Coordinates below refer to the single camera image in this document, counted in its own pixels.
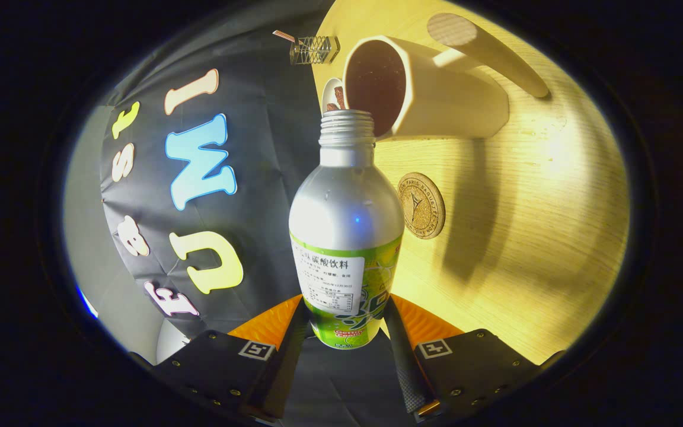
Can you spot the silver green juice bottle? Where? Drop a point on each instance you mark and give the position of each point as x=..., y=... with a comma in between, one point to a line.
x=344, y=207

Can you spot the white oval plate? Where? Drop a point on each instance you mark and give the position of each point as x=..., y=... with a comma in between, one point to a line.
x=328, y=92

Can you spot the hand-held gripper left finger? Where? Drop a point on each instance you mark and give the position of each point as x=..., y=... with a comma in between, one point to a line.
x=285, y=373

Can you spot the black backdrop cloth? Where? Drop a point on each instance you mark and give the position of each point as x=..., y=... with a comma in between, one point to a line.
x=258, y=178

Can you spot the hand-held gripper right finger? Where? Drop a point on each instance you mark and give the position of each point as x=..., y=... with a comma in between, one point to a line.
x=404, y=373

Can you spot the round cork coaster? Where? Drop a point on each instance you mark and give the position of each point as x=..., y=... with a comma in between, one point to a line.
x=423, y=206

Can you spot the light wooden table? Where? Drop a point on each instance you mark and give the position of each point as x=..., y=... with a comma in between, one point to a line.
x=525, y=237

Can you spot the pink stick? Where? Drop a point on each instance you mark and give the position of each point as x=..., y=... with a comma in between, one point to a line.
x=283, y=36

